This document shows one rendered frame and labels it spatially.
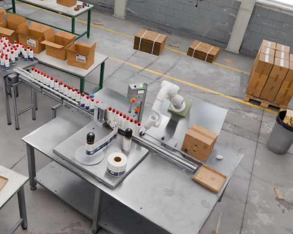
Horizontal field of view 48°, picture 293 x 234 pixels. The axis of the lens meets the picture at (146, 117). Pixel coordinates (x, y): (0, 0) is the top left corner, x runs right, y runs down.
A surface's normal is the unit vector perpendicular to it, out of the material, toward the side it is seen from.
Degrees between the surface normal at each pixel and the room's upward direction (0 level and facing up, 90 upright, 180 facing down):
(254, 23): 90
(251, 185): 0
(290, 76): 90
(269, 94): 90
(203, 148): 90
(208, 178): 0
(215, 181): 0
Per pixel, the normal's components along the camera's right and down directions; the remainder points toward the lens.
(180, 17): -0.37, 0.52
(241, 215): 0.15, -0.79
